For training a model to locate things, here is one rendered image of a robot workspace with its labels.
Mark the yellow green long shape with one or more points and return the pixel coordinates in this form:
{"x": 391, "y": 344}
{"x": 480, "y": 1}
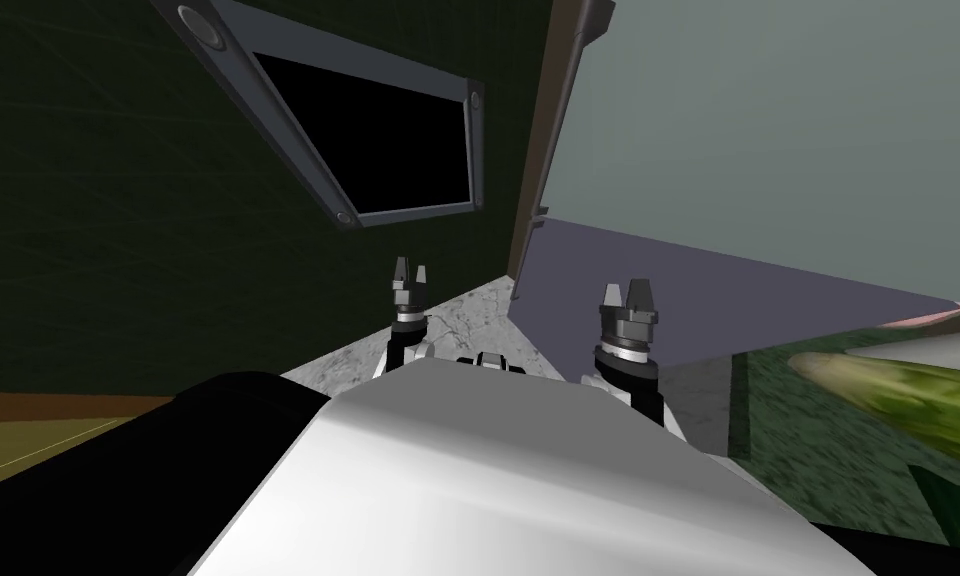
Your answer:
{"x": 912, "y": 396}

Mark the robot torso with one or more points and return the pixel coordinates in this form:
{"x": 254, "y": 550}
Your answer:
{"x": 488, "y": 472}

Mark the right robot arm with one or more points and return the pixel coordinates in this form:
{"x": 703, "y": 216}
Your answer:
{"x": 634, "y": 382}

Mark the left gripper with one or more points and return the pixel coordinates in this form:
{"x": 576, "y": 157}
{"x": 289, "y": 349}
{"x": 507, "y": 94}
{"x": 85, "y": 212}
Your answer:
{"x": 407, "y": 296}

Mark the brown door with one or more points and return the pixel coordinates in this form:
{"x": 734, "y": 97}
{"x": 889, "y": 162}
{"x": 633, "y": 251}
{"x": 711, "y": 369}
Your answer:
{"x": 556, "y": 112}

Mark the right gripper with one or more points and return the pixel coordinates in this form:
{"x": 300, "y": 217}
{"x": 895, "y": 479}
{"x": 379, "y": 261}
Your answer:
{"x": 629, "y": 324}

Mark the dark grey framed window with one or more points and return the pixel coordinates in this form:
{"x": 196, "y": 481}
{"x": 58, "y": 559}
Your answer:
{"x": 368, "y": 128}

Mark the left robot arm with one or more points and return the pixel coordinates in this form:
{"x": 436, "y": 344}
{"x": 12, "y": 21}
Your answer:
{"x": 128, "y": 480}

